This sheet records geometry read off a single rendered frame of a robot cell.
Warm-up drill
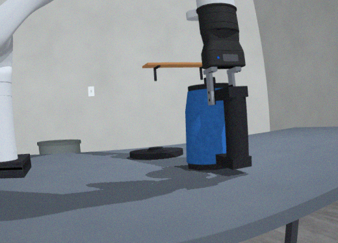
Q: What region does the dark grey round disc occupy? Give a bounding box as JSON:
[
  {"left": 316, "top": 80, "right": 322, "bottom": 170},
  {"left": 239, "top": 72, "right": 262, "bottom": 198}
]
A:
[{"left": 129, "top": 147, "right": 183, "bottom": 160}]

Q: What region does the blue and black kettle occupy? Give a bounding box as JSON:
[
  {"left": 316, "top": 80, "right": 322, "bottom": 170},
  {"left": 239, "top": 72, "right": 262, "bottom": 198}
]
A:
[{"left": 185, "top": 77, "right": 252, "bottom": 170}]

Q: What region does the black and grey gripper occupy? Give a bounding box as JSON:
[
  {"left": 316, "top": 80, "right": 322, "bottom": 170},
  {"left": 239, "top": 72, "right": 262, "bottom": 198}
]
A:
[{"left": 186, "top": 0, "right": 246, "bottom": 105}]

